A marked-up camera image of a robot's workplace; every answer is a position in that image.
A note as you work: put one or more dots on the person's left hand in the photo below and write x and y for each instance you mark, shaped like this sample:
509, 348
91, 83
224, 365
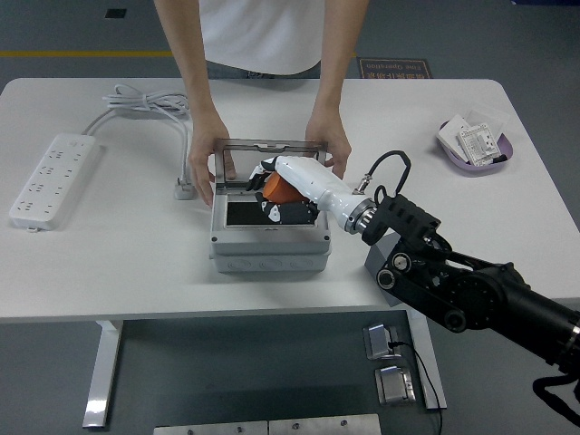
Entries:
331, 136

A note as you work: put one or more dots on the person's right hand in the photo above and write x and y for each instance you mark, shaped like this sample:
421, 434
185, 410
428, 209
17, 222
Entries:
201, 158

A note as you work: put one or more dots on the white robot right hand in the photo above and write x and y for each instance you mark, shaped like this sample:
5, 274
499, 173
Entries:
312, 179

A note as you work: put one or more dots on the orange cylindrical battery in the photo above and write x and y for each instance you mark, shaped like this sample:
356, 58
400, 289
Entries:
281, 190

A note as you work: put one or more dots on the smoky transparent box lid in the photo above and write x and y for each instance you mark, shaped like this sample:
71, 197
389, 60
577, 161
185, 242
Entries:
235, 144

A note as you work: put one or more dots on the grey block battery holder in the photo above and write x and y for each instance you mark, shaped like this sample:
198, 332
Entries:
376, 258

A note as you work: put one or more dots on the person's left forearm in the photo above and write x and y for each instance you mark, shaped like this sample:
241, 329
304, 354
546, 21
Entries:
337, 68

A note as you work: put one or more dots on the person's right forearm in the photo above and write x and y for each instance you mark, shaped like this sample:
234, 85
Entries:
190, 68

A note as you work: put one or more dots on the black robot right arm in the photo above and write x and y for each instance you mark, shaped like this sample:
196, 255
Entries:
476, 290

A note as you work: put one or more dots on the grey plastic junction box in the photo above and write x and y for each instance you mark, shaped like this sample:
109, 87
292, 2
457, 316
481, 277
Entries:
267, 254

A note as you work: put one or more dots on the dark floor sign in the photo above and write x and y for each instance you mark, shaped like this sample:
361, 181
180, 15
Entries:
394, 68

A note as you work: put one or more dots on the person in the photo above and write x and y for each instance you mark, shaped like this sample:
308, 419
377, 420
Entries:
263, 36

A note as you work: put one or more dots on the purple plastic tray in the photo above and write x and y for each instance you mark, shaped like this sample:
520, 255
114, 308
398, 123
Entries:
471, 170

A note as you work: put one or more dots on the white printed socket module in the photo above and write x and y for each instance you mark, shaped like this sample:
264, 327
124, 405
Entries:
476, 145

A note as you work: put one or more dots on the white power strip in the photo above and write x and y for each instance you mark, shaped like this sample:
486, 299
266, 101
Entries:
50, 181

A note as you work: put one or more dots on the clear plastic packet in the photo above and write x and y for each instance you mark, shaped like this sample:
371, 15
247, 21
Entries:
487, 113

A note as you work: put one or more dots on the black floor socket cover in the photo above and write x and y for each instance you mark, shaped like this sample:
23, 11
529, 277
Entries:
116, 13

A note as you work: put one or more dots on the small black part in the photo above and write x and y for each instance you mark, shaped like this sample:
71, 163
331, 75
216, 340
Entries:
499, 158

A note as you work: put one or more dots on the silver foot pedal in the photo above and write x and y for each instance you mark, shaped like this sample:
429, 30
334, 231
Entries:
376, 340
392, 385

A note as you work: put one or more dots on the white table leg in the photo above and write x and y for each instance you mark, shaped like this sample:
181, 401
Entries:
102, 371
430, 367

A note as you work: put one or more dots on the grey metal plate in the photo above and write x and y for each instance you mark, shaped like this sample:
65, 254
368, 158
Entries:
326, 426
208, 428

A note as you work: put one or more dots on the plain white switch plate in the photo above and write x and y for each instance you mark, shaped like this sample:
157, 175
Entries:
451, 136

